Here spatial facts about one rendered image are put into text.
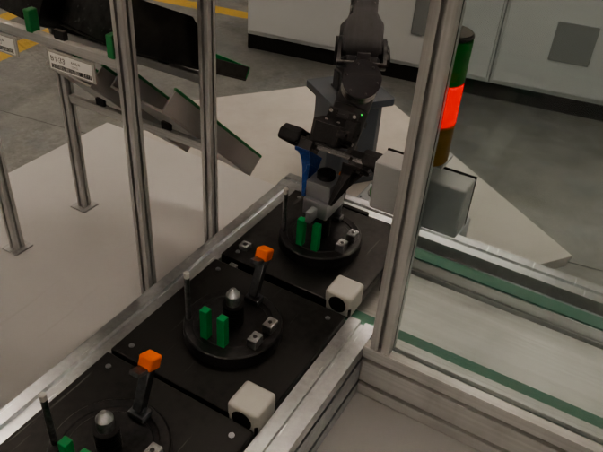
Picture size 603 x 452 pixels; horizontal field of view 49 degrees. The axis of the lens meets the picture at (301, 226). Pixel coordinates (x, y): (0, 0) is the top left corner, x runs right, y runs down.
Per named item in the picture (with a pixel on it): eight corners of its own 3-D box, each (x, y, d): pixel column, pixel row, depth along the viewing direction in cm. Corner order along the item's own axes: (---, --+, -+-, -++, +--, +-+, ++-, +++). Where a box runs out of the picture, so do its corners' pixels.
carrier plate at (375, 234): (294, 197, 127) (295, 188, 126) (409, 241, 118) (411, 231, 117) (221, 263, 110) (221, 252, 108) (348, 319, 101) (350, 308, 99)
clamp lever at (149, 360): (138, 403, 80) (150, 347, 78) (151, 410, 79) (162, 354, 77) (117, 414, 77) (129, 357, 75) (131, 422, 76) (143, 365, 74)
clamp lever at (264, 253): (251, 291, 98) (263, 244, 95) (263, 296, 97) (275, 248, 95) (239, 297, 94) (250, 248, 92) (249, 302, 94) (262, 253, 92)
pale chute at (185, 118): (203, 151, 132) (214, 132, 132) (250, 176, 125) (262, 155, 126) (109, 86, 108) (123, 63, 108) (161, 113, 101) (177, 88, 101)
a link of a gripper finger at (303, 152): (307, 152, 110) (293, 144, 104) (326, 159, 108) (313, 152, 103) (292, 192, 110) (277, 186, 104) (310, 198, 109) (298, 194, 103)
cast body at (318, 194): (320, 195, 112) (324, 159, 108) (344, 203, 110) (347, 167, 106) (295, 218, 106) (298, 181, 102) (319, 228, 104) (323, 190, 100)
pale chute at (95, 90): (144, 129, 138) (156, 111, 138) (187, 152, 131) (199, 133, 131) (44, 64, 113) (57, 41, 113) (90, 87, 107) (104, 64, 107)
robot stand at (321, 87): (354, 148, 163) (363, 72, 151) (383, 178, 152) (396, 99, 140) (300, 157, 158) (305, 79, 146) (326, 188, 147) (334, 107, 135)
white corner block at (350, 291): (336, 291, 106) (338, 273, 103) (362, 303, 104) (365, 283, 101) (322, 308, 102) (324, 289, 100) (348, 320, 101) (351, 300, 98)
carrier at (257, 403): (215, 267, 109) (214, 204, 101) (345, 325, 100) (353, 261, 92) (111, 359, 91) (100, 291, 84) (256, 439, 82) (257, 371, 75)
